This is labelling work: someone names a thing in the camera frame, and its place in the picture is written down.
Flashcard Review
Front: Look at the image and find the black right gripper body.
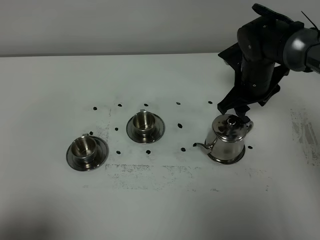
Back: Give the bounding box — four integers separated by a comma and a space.
218, 43, 290, 109

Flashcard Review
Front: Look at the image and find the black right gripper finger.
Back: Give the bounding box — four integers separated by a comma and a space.
217, 99, 235, 115
234, 105, 251, 123

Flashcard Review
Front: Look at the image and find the stainless steel teapot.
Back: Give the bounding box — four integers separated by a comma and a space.
193, 114, 254, 165

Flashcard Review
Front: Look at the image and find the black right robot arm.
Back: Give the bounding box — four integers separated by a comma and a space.
217, 3, 320, 123

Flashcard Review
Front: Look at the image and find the steel saucer far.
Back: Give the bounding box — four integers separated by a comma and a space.
126, 112, 165, 144

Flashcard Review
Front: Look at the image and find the steel saucer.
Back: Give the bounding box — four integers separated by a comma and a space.
66, 136, 109, 172
126, 112, 165, 144

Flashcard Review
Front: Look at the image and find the steel teacup far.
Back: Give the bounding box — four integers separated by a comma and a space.
131, 109, 156, 138

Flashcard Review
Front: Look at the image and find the steel teacup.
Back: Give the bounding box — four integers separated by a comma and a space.
131, 109, 156, 138
70, 135, 97, 169

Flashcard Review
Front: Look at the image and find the steel saucer near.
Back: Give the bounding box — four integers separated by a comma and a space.
66, 136, 109, 172

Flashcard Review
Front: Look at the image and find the steel teacup near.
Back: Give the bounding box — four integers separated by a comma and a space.
70, 135, 97, 169

